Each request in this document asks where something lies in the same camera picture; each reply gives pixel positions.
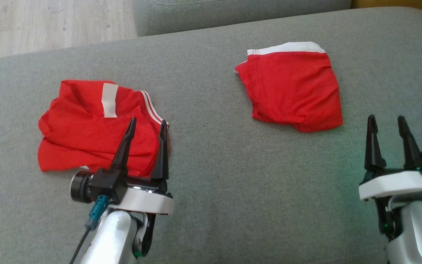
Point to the grey sofa back cushion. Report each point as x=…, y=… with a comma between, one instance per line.
x=233, y=14

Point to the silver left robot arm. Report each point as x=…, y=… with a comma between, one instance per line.
x=114, y=238

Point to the red shorts with white trim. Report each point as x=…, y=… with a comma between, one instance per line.
x=295, y=88

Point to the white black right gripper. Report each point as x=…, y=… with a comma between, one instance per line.
x=394, y=185

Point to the red Bulls basketball jersey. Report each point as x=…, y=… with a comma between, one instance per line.
x=90, y=139

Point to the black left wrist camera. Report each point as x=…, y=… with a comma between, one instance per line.
x=97, y=185

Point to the grey sofa seat cushion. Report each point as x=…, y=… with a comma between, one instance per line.
x=233, y=190

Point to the yellow wooden furniture edge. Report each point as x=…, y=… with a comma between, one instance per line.
x=408, y=7

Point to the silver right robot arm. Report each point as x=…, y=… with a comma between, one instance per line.
x=416, y=234

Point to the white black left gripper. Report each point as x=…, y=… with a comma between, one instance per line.
x=145, y=201

